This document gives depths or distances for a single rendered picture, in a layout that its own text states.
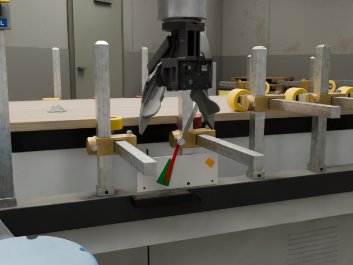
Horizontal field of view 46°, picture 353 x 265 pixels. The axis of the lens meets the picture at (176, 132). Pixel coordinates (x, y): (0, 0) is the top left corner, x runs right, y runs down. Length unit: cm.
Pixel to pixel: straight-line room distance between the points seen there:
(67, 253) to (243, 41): 925
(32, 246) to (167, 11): 44
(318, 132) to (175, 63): 88
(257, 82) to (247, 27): 827
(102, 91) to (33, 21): 465
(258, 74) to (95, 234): 69
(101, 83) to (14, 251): 75
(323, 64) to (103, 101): 75
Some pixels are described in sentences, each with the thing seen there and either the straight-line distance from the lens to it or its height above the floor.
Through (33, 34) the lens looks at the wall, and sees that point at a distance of 576.
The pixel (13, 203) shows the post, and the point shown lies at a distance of 119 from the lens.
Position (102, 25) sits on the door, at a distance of 655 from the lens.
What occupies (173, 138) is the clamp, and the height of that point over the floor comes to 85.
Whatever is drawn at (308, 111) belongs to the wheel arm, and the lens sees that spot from 121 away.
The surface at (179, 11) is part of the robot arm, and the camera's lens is 73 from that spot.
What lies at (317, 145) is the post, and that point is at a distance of 151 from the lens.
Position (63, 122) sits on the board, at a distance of 132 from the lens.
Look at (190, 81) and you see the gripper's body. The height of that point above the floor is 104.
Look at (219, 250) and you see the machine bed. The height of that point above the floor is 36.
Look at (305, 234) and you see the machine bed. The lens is 188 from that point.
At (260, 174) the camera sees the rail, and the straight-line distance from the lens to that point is 140.
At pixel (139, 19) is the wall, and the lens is 732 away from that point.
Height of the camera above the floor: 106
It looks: 9 degrees down
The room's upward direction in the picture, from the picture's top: straight up
